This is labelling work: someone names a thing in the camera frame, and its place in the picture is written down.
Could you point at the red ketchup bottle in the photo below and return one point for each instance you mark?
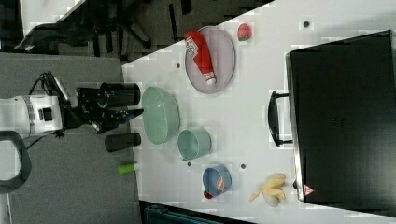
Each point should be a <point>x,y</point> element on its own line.
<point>198,50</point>

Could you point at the black cylinder upper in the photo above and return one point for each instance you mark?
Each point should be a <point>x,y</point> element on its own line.
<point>121,93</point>

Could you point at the grey round plate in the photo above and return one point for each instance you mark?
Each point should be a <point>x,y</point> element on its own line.
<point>222,54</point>

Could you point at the green marker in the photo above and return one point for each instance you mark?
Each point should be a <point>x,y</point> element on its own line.
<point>127,168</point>

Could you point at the black toaster oven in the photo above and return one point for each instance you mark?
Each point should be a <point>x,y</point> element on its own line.
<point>343,123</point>

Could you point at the blue crate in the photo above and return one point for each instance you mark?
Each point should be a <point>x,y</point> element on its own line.
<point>155,213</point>

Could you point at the green oval colander basket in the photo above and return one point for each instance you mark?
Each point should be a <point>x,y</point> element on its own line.
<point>161,117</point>

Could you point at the black oven door handle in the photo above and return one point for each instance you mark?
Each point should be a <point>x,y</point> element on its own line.
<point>273,119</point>

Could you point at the black cylinder lower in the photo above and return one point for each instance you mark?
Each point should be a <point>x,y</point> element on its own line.
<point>117,142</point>

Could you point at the blue bowl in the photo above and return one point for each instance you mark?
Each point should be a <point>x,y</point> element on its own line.
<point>210,177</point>

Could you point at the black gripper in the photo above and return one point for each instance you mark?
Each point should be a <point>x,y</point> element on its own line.
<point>96,108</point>

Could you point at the peeled banana toy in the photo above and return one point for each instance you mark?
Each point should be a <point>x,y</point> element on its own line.
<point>271,190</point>

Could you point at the black office chair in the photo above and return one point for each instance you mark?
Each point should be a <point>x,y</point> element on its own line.
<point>86,24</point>

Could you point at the orange slice toy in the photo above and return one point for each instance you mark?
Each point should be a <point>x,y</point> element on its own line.
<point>220,183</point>

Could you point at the black cylinder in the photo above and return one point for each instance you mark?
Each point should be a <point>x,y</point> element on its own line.
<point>117,142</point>
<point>121,93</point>

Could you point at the small red strawberry toy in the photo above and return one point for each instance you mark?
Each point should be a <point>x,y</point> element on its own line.
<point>208,195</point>

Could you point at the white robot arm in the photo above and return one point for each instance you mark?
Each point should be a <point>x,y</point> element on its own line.
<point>40,115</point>

